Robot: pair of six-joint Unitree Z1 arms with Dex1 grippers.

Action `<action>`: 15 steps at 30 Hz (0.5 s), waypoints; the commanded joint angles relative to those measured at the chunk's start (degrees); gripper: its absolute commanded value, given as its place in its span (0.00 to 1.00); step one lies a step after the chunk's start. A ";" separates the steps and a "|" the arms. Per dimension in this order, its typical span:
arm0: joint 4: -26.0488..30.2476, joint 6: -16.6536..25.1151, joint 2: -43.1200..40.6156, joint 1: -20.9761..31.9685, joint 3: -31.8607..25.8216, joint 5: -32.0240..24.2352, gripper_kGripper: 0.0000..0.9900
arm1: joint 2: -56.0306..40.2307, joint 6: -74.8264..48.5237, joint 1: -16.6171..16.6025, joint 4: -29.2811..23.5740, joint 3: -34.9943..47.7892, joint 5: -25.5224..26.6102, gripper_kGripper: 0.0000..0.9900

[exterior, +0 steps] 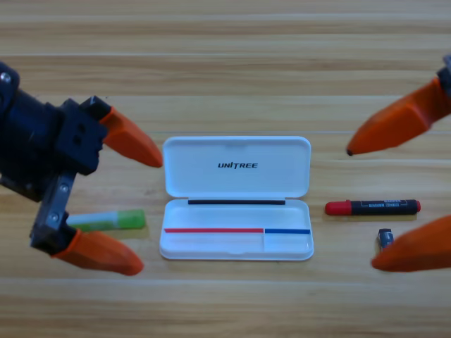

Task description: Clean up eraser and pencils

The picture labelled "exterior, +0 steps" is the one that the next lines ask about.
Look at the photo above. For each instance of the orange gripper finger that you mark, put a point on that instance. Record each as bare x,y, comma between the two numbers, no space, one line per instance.
398,123
130,141
419,250
102,251

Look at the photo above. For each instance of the white Unitree pencil case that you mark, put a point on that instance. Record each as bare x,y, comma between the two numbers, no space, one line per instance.
236,169

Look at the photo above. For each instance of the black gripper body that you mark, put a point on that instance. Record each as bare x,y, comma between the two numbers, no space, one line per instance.
35,134
446,72

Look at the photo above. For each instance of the red and black marker pen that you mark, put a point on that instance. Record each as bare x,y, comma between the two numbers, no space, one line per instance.
373,207

